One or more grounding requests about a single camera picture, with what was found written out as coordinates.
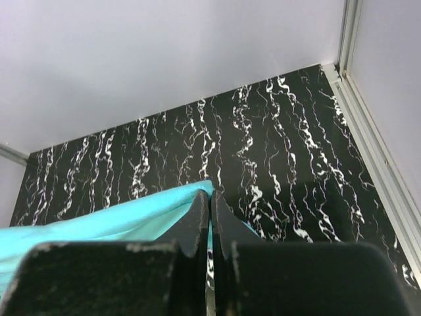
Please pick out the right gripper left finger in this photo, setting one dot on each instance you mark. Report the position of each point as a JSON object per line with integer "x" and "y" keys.
{"x": 164, "y": 277}

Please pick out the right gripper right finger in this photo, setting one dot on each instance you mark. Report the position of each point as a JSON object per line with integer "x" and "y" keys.
{"x": 253, "y": 276}

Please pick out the bright blue t shirt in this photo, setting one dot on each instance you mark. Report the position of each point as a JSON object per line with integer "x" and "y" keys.
{"x": 142, "y": 219}

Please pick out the right aluminium frame post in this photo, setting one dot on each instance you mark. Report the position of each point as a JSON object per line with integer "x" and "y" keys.
{"x": 398, "y": 202}

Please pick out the aluminium frame post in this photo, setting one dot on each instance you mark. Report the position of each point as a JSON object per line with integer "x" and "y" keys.
{"x": 13, "y": 155}
{"x": 398, "y": 202}

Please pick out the left aluminium frame post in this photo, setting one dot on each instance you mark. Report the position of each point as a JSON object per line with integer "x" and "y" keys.
{"x": 13, "y": 155}

